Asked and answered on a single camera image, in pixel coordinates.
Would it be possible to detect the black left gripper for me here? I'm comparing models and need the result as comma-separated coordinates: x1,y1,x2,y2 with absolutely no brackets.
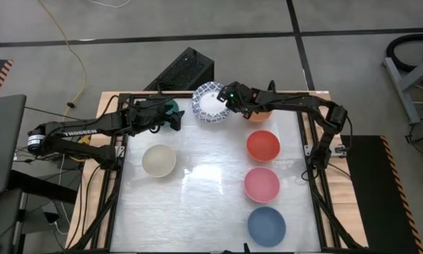
126,100,186,135

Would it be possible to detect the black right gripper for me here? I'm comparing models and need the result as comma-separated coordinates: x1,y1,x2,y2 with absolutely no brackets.
216,81,256,119

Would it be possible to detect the green plastic bowl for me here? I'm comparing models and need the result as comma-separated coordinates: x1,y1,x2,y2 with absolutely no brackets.
161,99,181,127

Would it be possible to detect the orange plastic bowl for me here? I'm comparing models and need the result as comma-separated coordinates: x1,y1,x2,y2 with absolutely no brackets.
248,111,273,123

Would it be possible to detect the red plastic bowl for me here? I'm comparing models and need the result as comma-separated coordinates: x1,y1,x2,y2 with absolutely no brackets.
246,130,281,163

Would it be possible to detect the pink plastic bowl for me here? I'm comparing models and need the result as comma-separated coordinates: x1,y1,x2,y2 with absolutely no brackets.
244,166,281,204

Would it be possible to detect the blue plastic bowl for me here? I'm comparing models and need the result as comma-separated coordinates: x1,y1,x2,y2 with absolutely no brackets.
247,206,287,248

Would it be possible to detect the black computer tower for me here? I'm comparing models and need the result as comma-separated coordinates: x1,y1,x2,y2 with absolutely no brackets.
143,47,215,92

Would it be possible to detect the cream white plastic bowl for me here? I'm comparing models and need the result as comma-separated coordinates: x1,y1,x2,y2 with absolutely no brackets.
141,144,177,179

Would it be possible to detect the white glossy table sheet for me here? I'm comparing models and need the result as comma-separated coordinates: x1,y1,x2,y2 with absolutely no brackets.
110,97,322,253

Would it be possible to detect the grey flat panel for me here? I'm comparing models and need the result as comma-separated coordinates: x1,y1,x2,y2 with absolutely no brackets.
0,94,28,195

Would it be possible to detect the grey metal stand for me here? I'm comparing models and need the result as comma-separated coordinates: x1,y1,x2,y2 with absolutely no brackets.
382,49,423,124

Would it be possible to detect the large black hazard-striped mat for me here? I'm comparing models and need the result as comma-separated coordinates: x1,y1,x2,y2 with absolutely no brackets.
340,135,423,254

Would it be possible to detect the black metal table frame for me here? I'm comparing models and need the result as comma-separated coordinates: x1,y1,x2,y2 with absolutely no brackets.
69,90,366,253

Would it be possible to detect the white cable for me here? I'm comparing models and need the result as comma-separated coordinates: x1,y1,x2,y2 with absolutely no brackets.
87,0,133,9

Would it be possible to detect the yellow cable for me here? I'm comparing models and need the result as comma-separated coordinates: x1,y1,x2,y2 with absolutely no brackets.
37,0,92,147

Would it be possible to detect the black hose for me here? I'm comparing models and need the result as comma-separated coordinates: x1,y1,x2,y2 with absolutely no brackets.
386,33,423,71

